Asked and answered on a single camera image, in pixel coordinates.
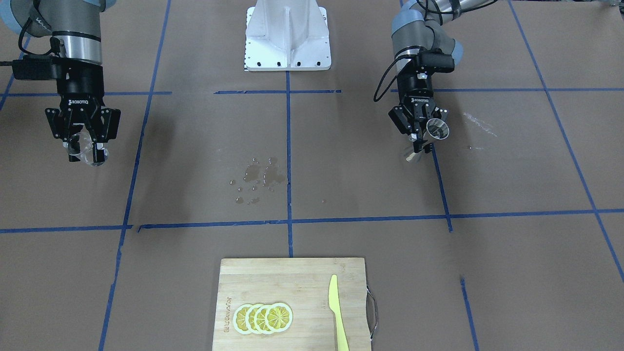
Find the rear lemon slice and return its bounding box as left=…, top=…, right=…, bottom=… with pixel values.
left=265, top=302, right=293, bottom=332

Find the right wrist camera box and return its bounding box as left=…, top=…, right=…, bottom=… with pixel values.
left=11, top=54, right=65, bottom=81

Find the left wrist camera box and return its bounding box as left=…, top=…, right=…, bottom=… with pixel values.
left=415, top=51, right=455, bottom=74

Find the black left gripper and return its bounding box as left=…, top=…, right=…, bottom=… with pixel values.
left=388, top=61, right=449, bottom=154

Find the bamboo cutting board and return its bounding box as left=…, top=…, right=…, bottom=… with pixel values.
left=212, top=257, right=372, bottom=351

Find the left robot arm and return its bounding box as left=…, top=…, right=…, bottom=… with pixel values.
left=389, top=0, right=493, bottom=159

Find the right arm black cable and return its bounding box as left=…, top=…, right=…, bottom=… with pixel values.
left=0, top=0, right=61, bottom=66

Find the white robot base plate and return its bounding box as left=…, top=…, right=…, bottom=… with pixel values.
left=244, top=0, right=332, bottom=72

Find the yellow plastic knife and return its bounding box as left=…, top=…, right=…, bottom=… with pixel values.
left=328, top=274, right=350, bottom=351

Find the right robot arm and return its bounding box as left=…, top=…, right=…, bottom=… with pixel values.
left=1, top=0, right=121, bottom=167

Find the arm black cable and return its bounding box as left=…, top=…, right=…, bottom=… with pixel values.
left=373, top=46, right=425, bottom=103
left=0, top=0, right=61, bottom=66

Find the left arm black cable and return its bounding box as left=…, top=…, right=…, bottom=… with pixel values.
left=373, top=46, right=425, bottom=103

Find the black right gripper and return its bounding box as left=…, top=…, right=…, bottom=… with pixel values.
left=45, top=63, right=121, bottom=164

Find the steel double jigger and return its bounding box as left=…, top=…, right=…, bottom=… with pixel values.
left=405, top=118, right=450, bottom=162

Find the small glass beaker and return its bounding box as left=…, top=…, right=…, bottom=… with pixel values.
left=64, top=129, right=109, bottom=167

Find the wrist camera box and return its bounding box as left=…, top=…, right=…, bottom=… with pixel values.
left=415, top=51, right=455, bottom=74
left=11, top=54, right=65, bottom=81

